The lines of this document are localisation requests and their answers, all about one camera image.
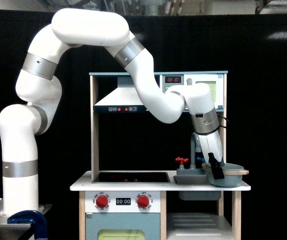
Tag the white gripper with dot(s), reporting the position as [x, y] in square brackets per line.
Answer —
[212, 151]

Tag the grey toy pot bowl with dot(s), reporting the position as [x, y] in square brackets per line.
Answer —
[233, 175]

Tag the wooden toy kitchen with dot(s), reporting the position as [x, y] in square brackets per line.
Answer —
[132, 205]

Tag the blue faucet knob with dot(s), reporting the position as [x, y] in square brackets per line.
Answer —
[201, 160]

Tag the grey toy sink basin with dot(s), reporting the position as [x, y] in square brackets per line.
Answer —
[195, 188]

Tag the grey toy faucet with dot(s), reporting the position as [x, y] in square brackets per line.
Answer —
[193, 155]

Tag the red faucet knob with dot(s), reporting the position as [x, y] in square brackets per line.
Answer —
[181, 160]

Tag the right red oven knob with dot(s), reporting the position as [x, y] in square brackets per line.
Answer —
[142, 201]

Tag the red oven knob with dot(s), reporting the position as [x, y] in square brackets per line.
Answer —
[102, 201]
[142, 201]

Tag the toy microwave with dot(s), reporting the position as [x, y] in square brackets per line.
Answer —
[215, 81]

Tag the black toy stovetop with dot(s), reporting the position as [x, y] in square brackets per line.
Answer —
[131, 177]

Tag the grey range hood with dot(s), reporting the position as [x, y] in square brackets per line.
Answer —
[124, 99]

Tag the left red oven knob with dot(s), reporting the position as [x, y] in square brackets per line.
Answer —
[102, 201]

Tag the blue toy oven door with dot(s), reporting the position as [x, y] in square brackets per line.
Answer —
[147, 224]

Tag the blue clamp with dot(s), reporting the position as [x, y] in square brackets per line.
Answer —
[36, 218]

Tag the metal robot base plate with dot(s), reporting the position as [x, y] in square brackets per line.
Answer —
[19, 231]

